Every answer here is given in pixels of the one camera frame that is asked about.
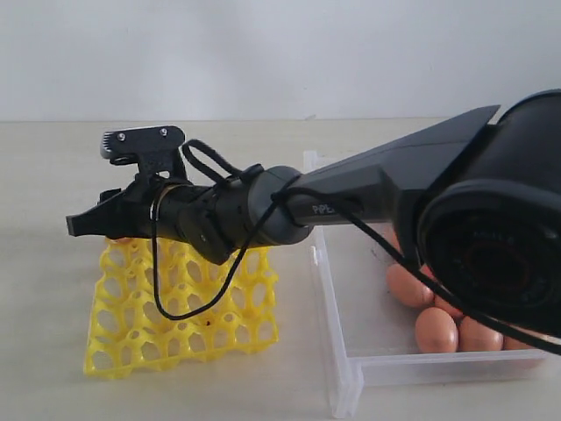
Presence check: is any clear plastic box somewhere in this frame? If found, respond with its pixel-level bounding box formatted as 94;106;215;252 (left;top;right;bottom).
302;150;561;418

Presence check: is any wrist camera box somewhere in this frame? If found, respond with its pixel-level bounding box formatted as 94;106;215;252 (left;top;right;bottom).
100;125;186;178

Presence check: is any yellow plastic egg tray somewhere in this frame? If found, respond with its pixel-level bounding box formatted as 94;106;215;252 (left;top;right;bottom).
83;239;279;379

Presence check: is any brown egg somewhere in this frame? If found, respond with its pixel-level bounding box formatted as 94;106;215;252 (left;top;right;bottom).
415;307;458;353
109;237;133;244
503;336;533;351
386;264;434;308
434;296;464;319
458;318;503;352

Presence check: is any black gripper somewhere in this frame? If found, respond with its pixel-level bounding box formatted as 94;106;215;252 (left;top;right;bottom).
66;175;193;239

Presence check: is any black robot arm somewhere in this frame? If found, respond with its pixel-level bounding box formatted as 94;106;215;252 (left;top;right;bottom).
67;89;560;338

